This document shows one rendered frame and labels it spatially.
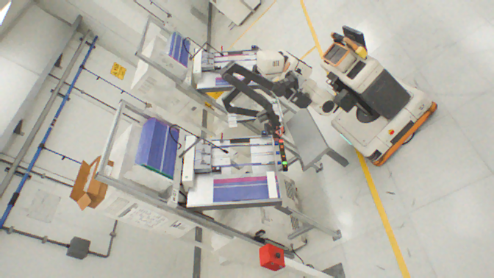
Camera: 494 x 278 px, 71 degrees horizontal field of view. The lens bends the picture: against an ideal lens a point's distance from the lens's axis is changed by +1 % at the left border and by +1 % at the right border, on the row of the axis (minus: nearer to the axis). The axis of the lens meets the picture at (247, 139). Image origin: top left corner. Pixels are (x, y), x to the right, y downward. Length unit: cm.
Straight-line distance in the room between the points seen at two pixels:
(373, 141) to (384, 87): 46
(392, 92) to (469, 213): 96
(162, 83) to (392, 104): 218
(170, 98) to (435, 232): 268
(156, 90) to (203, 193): 143
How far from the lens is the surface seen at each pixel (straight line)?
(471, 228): 267
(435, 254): 270
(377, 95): 271
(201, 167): 276
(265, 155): 288
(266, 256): 245
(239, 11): 710
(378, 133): 292
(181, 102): 376
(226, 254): 327
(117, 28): 562
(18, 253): 364
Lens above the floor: 242
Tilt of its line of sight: 31 degrees down
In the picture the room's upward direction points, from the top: 58 degrees counter-clockwise
